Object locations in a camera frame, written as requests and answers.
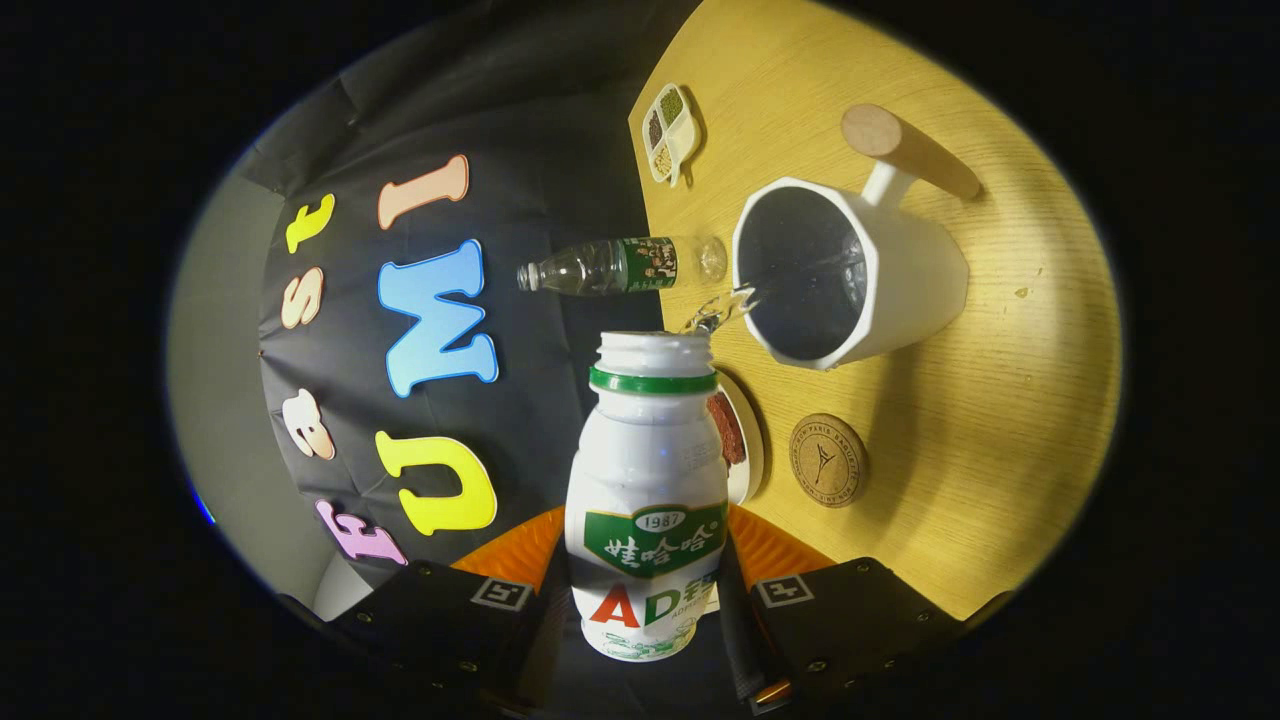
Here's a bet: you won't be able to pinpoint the round white plate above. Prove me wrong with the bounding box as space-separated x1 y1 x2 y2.
715 370 766 506

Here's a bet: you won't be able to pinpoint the wooden table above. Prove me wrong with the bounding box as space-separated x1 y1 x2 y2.
628 0 1123 621

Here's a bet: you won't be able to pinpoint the round cork coaster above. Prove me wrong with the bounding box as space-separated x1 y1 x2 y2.
788 413 869 509

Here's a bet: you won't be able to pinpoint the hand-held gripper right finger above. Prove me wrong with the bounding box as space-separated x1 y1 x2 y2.
715 503 967 714

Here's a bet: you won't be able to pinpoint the white cup wooden handle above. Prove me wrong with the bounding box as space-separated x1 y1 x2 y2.
732 103 984 372

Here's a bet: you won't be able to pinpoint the red sausage slices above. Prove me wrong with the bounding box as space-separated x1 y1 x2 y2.
707 392 747 467

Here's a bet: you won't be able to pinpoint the clear plastic water bottle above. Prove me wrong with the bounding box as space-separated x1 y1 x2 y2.
516 235 729 297

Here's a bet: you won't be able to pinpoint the black backdrop cloth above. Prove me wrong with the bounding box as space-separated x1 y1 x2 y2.
240 0 706 601

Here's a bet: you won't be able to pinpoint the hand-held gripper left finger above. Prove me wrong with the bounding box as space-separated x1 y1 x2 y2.
300 505 572 713

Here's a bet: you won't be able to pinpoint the white juice bottle green label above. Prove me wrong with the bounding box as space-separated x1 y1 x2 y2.
564 330 729 663

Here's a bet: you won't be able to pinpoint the cream divided dish with beans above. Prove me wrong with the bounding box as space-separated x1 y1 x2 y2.
641 83 701 189

